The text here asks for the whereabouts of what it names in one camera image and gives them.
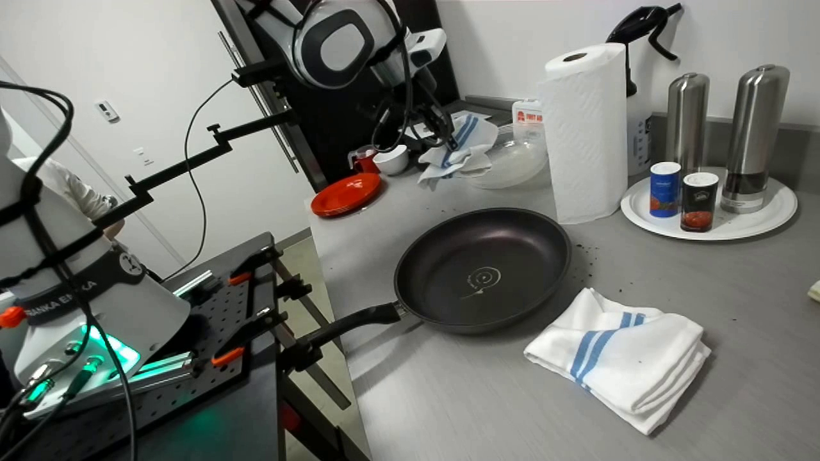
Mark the white blue striped dish cloth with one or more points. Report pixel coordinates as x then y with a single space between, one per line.
631 368
470 143

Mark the black frying pan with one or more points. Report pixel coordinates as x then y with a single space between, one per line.
482 272

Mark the small white bowl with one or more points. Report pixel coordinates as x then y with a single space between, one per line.
393 162

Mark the white paper towel roll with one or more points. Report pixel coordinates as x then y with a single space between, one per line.
584 136

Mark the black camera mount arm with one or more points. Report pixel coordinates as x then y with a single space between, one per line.
169 169

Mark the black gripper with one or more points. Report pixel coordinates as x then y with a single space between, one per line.
421 95

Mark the large clear plastic bowl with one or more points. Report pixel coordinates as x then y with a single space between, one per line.
515 167

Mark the orange knob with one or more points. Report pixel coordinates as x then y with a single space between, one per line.
10 318

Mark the stainless steel grinder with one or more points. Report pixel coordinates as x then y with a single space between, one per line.
757 128
687 120

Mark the black robot mount table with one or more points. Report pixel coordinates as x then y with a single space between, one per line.
214 427

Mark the spray bottle with black nozzle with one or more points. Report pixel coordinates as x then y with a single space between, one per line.
642 22

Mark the red plate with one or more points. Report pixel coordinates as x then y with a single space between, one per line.
341 198

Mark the blue spice can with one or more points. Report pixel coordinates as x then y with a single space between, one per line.
665 193

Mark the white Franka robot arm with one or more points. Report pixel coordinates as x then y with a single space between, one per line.
143 317

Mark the white round plate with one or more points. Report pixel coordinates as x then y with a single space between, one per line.
770 218

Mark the dark red spice can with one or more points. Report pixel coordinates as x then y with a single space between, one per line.
701 207

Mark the white wall thermostat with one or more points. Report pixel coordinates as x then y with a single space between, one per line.
109 111

